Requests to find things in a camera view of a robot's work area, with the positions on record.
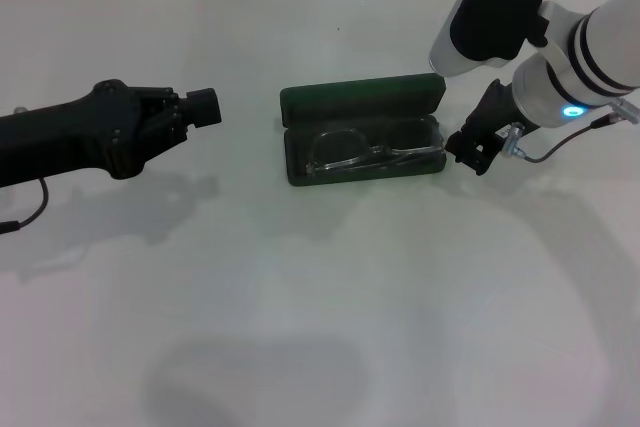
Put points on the green glasses case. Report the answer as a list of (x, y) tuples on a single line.
[(300, 107)]

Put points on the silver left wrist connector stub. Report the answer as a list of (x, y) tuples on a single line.
[(21, 110)]

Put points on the clear plastic glasses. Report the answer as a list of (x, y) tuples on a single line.
[(360, 159)]

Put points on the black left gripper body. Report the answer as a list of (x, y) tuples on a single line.
[(60, 142)]

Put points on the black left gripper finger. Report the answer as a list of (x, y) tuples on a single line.
[(202, 99), (205, 119)]

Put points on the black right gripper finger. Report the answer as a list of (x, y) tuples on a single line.
[(487, 159), (460, 147)]

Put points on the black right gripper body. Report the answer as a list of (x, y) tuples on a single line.
[(492, 112)]

